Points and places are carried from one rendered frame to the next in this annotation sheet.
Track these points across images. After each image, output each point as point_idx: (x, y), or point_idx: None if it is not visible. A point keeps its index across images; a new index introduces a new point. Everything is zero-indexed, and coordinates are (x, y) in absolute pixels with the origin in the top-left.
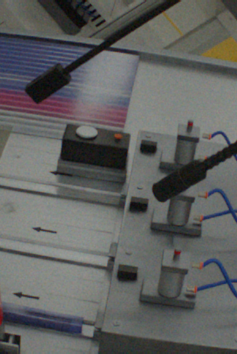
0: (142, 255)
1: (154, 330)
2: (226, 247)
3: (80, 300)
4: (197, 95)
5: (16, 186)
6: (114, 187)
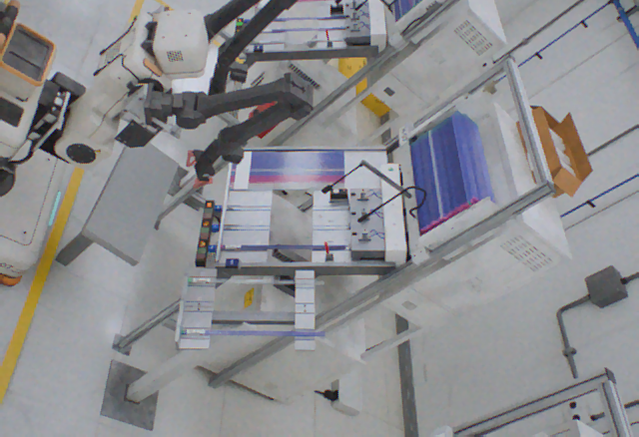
0: (356, 227)
1: (362, 247)
2: (376, 221)
3: (343, 239)
4: None
5: (319, 209)
6: (345, 204)
